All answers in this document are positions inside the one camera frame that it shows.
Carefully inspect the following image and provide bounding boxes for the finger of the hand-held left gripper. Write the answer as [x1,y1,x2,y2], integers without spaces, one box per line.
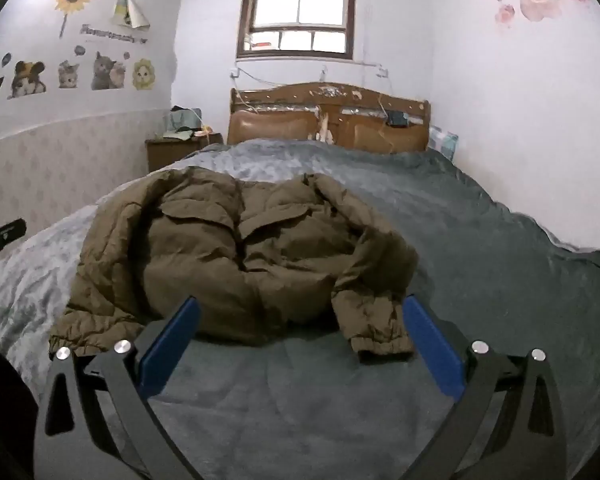
[0,218,27,263]

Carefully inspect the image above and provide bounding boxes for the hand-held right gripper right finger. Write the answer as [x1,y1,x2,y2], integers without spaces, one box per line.
[397,294,568,480]

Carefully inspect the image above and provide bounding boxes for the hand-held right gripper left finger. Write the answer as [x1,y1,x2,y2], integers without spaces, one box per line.
[32,296,205,480]

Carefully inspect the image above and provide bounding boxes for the olive green padded jacket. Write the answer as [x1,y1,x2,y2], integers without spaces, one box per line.
[49,166,419,364]

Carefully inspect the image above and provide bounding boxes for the bed with grey blanket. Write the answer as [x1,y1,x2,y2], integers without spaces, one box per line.
[0,137,600,480]

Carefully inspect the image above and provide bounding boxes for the brown wooden nightstand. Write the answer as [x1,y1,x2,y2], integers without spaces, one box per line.
[145,133,224,173]

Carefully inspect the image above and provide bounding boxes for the pale patterned pillow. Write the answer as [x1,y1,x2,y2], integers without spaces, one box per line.
[428,126,460,161]

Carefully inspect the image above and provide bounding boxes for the teal bag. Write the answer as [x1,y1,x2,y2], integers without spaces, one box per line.
[165,106,203,135]

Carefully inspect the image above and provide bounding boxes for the brown wooden headboard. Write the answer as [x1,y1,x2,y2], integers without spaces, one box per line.
[227,82,431,153]

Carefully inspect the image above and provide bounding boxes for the brown framed window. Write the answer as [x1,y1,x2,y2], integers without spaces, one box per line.
[236,0,357,61]

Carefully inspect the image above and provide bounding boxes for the lettering wall sticker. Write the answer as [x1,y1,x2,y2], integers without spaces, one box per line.
[80,24,148,43]

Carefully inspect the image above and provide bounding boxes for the triangular peeling wall sticker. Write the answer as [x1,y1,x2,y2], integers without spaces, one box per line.
[112,0,151,32]

